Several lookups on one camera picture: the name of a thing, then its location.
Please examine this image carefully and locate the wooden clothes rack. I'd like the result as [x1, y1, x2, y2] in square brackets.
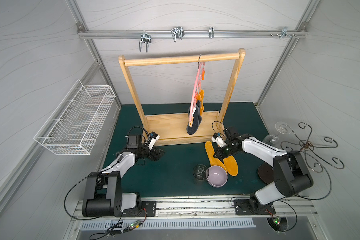
[119, 49, 246, 146]

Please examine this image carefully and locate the yellow insole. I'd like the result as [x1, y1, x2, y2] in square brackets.
[205, 141, 227, 173]
[198, 89, 205, 115]
[223, 156, 239, 177]

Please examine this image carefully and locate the dark navy insole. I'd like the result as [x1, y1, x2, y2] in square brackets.
[187, 107, 200, 135]
[196, 100, 202, 124]

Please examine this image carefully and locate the yellow insole back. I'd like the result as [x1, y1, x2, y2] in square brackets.
[198, 89, 205, 115]

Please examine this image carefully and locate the pink clip hanger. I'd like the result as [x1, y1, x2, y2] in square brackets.
[188, 55, 205, 127]

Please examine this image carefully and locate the yellow insole front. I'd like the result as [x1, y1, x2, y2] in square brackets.
[223, 156, 239, 177]

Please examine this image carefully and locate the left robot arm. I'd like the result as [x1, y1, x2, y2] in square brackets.
[82, 146, 165, 218]

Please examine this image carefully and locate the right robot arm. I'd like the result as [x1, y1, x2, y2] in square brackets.
[212, 127, 314, 215]

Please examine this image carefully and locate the purple bowl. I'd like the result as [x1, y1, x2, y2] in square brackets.
[207, 166, 228, 188]

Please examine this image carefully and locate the hanging wine glass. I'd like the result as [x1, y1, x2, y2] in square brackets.
[275, 122, 292, 135]

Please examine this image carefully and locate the white vented strip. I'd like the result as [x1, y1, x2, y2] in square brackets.
[80, 218, 256, 233]

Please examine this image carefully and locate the metal glass holder stand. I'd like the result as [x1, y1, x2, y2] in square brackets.
[257, 121, 345, 185]

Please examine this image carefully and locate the small metal hook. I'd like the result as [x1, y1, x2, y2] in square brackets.
[209, 27, 215, 39]

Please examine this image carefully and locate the metal double hook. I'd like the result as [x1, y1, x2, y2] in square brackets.
[139, 32, 152, 53]

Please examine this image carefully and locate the metal corner hook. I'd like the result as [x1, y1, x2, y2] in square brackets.
[270, 27, 297, 39]

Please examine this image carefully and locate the metal loop hook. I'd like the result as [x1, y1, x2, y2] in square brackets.
[171, 27, 185, 42]

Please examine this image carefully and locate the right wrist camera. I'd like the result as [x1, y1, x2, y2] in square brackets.
[212, 133, 227, 148]

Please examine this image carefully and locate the white wire basket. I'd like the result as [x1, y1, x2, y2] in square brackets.
[34, 80, 116, 156]

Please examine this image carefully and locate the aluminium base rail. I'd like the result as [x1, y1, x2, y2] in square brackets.
[71, 193, 319, 220]

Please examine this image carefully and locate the aluminium top rail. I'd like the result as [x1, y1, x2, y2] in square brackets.
[78, 28, 308, 40]

